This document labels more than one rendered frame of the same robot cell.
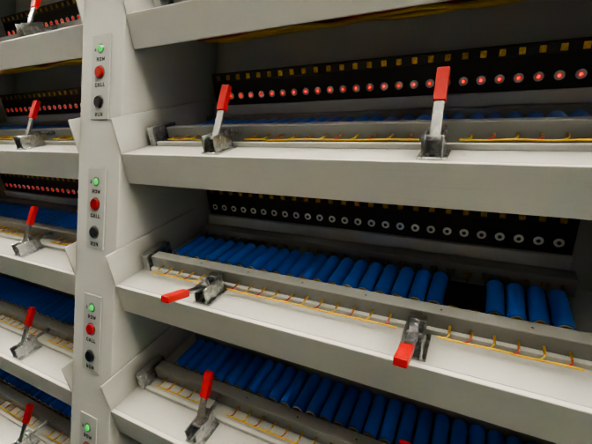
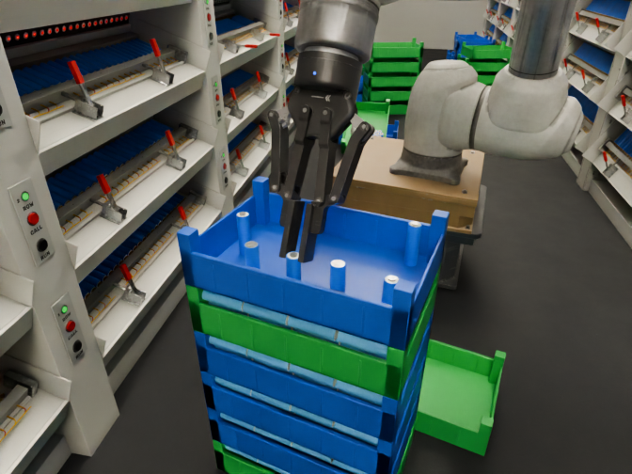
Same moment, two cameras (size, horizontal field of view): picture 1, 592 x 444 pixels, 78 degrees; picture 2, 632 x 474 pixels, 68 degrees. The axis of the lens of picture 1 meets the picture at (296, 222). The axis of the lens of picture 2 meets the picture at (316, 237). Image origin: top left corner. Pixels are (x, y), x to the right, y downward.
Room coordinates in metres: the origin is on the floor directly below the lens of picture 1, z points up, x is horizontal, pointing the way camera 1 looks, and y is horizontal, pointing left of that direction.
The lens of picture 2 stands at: (0.64, 1.59, 0.77)
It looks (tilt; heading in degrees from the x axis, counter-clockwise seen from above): 30 degrees down; 254
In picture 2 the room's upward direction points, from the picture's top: straight up
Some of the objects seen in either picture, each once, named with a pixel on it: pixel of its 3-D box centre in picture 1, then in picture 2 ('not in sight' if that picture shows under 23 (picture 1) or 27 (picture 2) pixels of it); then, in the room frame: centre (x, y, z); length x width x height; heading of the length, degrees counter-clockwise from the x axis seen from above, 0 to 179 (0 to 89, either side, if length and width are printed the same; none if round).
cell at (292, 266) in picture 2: not in sight; (293, 276); (0.54, 1.13, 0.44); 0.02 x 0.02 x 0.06
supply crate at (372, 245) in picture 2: not in sight; (318, 247); (0.49, 1.08, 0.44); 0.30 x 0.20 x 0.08; 140
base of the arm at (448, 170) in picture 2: not in sight; (432, 155); (0.01, 0.52, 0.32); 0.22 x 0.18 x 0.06; 51
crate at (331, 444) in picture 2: not in sight; (318, 375); (0.49, 1.08, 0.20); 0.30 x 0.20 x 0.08; 140
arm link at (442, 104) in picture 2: not in sight; (443, 106); (0.01, 0.54, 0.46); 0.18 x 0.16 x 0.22; 135
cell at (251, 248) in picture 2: not in sight; (253, 266); (0.58, 1.09, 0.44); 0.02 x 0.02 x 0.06
